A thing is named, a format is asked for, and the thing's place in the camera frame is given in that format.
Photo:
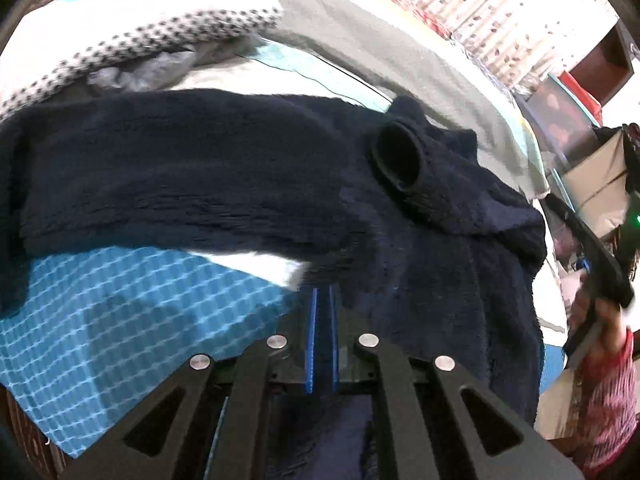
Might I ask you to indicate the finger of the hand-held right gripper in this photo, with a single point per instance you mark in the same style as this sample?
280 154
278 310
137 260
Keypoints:
567 220

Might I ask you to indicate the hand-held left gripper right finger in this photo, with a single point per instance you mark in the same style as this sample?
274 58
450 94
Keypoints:
333 340

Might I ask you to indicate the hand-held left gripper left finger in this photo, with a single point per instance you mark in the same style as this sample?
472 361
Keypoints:
315 340

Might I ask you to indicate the dark navy fleece sweater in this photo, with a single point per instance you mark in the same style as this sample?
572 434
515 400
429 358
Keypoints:
200 175

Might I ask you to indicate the person's right hand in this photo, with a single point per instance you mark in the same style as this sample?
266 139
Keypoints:
610 330

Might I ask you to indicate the cardboard box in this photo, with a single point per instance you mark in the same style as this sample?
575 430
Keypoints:
595 180

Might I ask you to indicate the clear storage box teal lid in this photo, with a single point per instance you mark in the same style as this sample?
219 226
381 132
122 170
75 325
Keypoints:
560 115

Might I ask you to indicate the brown wooden cabinet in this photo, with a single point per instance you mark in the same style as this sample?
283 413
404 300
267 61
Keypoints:
610 65

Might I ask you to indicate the patterned blue beige bedspread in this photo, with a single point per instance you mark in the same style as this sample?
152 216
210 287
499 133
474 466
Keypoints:
125 320

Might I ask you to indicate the leaf print curtain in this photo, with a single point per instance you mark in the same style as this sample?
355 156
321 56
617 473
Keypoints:
500 15

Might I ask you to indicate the grey folded garment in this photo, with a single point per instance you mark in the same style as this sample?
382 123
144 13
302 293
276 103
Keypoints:
150 70

